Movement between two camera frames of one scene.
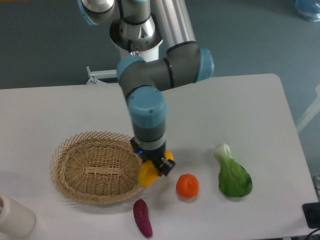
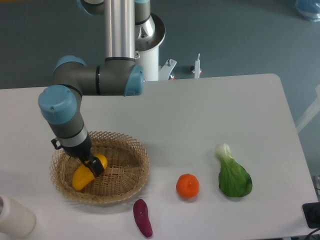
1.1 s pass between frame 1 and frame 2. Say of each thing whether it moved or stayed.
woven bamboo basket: stayed
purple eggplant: stayed
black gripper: moved
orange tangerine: stayed
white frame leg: stayed
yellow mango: moved
